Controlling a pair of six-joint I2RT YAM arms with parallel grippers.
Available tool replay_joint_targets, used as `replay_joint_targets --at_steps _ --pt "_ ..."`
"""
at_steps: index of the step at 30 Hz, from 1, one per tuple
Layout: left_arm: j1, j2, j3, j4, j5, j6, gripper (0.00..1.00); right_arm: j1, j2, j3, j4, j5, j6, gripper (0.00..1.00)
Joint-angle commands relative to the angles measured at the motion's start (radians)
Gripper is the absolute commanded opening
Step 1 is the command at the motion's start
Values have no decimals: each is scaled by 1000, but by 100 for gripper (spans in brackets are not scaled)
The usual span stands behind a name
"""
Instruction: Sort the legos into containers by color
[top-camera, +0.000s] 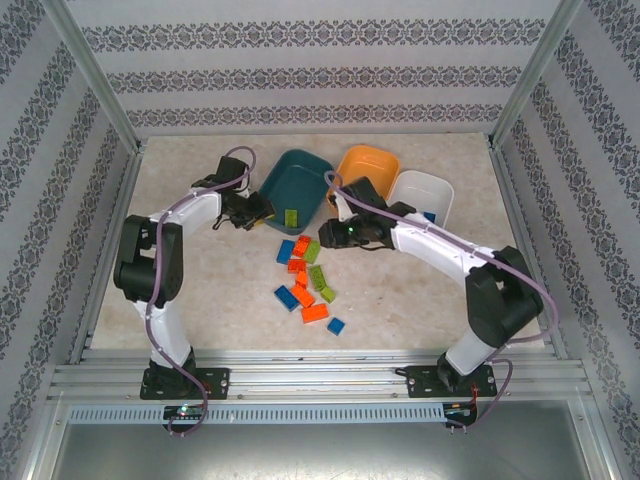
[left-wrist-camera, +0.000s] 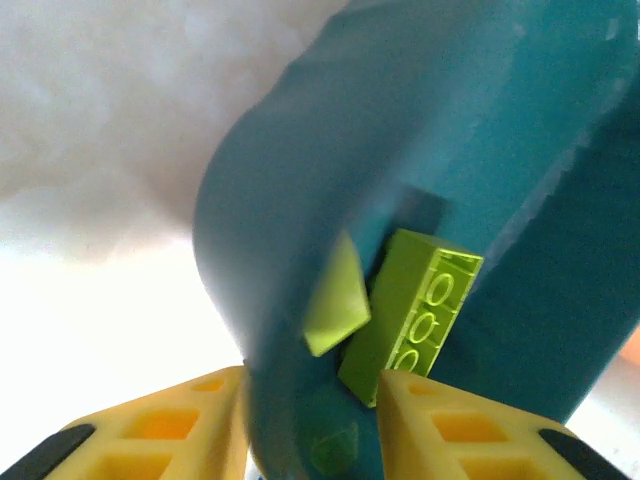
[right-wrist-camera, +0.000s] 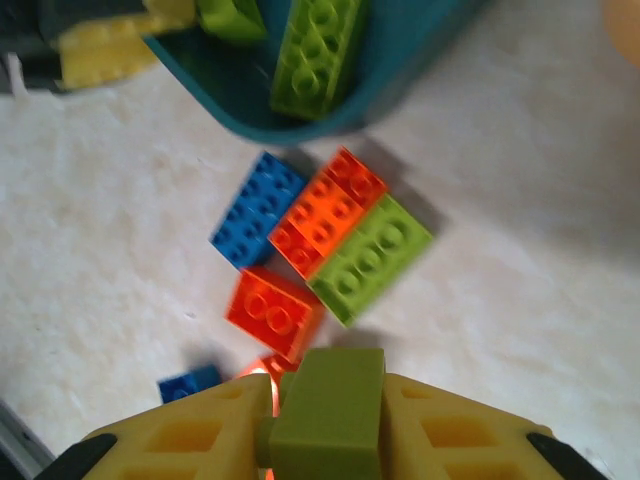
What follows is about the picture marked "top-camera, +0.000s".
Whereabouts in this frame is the orange plastic container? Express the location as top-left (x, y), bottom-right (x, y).
top-left (327, 144), bottom-right (401, 201)

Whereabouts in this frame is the teal plastic container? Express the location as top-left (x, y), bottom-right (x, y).
top-left (257, 149), bottom-right (335, 236)

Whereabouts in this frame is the white plastic container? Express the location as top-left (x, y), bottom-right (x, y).
top-left (388, 169), bottom-right (455, 227)

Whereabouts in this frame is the grey metal panel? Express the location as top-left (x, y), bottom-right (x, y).
top-left (27, 394), bottom-right (619, 480)

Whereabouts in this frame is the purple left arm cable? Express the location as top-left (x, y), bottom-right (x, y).
top-left (142, 145), bottom-right (259, 439)

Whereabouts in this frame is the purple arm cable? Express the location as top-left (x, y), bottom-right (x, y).
top-left (324, 170), bottom-right (557, 436)
top-left (142, 145), bottom-right (259, 439)

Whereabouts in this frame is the aluminium side rail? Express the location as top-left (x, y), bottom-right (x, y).
top-left (67, 142), bottom-right (149, 364)
top-left (489, 142), bottom-right (570, 360)

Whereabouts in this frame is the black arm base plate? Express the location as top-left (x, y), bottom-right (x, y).
top-left (407, 364), bottom-right (496, 399)
top-left (141, 367), bottom-right (231, 401)

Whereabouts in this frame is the aluminium frame post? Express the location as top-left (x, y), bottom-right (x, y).
top-left (47, 0), bottom-right (146, 151)
top-left (488, 0), bottom-right (587, 151)

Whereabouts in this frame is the aluminium mounting rail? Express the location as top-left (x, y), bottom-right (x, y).
top-left (47, 349), bottom-right (589, 404)

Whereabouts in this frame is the slotted grey cable duct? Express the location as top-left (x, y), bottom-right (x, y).
top-left (66, 403), bottom-right (447, 426)

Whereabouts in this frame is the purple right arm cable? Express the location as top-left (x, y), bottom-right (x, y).
top-left (324, 170), bottom-right (557, 436)

